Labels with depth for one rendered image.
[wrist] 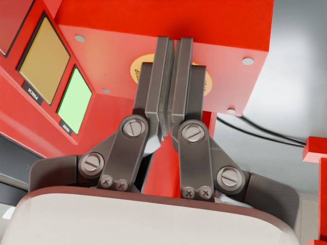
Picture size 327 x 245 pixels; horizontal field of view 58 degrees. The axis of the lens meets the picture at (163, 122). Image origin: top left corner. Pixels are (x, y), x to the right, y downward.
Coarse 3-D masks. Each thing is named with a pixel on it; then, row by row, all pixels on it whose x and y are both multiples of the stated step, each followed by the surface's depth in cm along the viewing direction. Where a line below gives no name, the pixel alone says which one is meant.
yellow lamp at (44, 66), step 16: (48, 32) 21; (32, 48) 19; (48, 48) 21; (64, 48) 23; (32, 64) 19; (48, 64) 21; (64, 64) 24; (32, 80) 20; (48, 80) 22; (48, 96) 22
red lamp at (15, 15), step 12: (0, 0) 16; (12, 0) 17; (24, 0) 18; (0, 12) 16; (12, 12) 17; (24, 12) 18; (0, 24) 16; (12, 24) 17; (0, 36) 16; (12, 36) 17; (0, 48) 16
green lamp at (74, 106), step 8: (72, 80) 25; (80, 80) 27; (72, 88) 26; (80, 88) 27; (88, 88) 29; (72, 96) 26; (80, 96) 27; (88, 96) 29; (64, 104) 25; (72, 104) 26; (80, 104) 28; (64, 112) 25; (72, 112) 26; (80, 112) 28; (64, 120) 25; (72, 120) 27; (80, 120) 28; (72, 128) 27
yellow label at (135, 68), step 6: (150, 54) 23; (138, 60) 24; (144, 60) 24; (150, 60) 23; (132, 66) 25; (138, 66) 25; (132, 72) 26; (138, 72) 26; (138, 78) 26; (210, 78) 24; (210, 84) 25; (204, 90) 26
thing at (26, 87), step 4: (24, 84) 19; (28, 84) 20; (24, 88) 19; (28, 88) 20; (32, 88) 20; (28, 92) 20; (32, 92) 20; (32, 96) 20; (36, 96) 21; (36, 100) 21; (40, 100) 21; (40, 104) 22
